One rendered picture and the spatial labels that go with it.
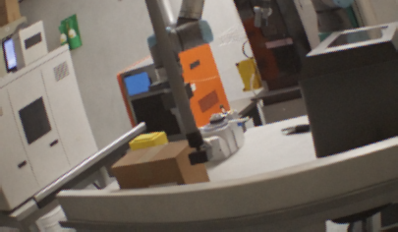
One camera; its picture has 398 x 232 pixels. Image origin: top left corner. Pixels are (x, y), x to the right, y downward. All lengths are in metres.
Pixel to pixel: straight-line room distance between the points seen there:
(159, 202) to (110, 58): 4.17
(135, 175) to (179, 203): 0.22
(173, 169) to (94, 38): 4.16
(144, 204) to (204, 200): 0.19
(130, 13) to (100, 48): 0.47
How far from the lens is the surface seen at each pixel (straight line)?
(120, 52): 5.81
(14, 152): 2.51
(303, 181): 1.58
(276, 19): 3.87
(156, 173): 1.89
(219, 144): 2.29
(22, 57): 2.68
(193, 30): 2.36
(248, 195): 1.65
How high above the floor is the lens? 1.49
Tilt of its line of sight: 10 degrees down
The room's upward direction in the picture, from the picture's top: 18 degrees counter-clockwise
